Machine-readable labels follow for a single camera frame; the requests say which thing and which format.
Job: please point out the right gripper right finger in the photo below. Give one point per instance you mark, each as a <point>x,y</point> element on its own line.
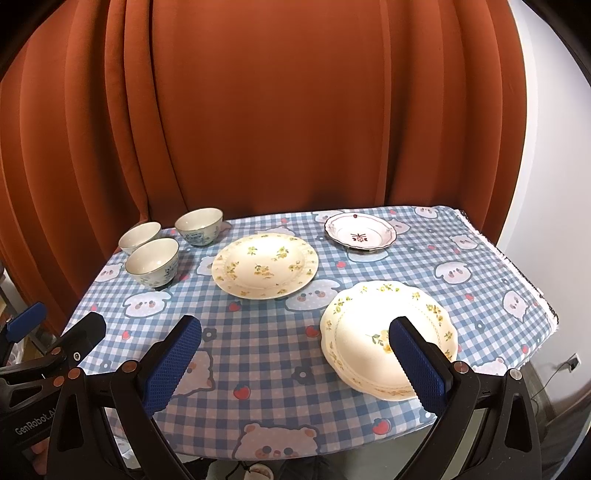
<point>506,445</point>

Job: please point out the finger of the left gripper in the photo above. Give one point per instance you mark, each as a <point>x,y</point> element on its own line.
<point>20,326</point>
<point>76,343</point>

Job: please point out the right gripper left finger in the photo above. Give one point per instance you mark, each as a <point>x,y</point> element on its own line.
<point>82,445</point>

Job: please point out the blue-patterned bowl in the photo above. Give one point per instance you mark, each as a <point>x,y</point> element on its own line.
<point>200,227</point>
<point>154,264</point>

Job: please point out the white bowl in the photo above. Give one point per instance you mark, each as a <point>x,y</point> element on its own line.
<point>138,236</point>

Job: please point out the scalloped yellow floral plate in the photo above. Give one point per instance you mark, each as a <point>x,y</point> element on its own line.
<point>355,335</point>

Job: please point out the round yellow floral plate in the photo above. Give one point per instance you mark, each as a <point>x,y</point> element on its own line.
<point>265,266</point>

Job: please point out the pink red-rimmed plate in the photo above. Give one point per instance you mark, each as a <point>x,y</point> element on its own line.
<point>360,231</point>

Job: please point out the person's hand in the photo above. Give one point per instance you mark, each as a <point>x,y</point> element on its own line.
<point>40,455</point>

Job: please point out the blue checkered bear tablecloth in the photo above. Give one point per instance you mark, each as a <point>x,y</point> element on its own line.
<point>259,386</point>

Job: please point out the orange pleated curtain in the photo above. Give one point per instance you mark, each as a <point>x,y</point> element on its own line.
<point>118,112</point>

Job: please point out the wall power outlet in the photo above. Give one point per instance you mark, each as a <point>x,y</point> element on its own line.
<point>573,362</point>

